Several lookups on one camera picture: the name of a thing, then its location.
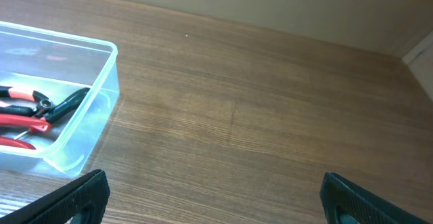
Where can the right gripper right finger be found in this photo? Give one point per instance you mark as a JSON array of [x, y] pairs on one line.
[[346, 202]]

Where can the red handled cutters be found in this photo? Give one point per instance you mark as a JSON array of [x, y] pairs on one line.
[[33, 124]]

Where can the black red screwdriver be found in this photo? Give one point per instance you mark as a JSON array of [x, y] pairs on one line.
[[72, 102]]

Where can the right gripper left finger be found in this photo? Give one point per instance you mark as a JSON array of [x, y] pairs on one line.
[[83, 200]]

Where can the clear plastic container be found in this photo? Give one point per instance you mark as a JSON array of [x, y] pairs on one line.
[[57, 65]]

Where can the orange black needle-nose pliers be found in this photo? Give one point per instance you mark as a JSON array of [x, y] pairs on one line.
[[43, 103]]

